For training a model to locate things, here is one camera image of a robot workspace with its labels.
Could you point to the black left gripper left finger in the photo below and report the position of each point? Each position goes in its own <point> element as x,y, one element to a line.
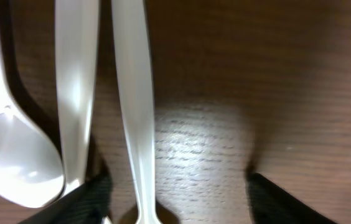
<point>88,204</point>

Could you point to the white plastic spoon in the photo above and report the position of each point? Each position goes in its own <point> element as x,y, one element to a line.
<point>134,74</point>
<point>31,173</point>
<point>76,42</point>

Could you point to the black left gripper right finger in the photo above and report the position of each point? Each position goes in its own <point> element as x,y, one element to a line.
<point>270,204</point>

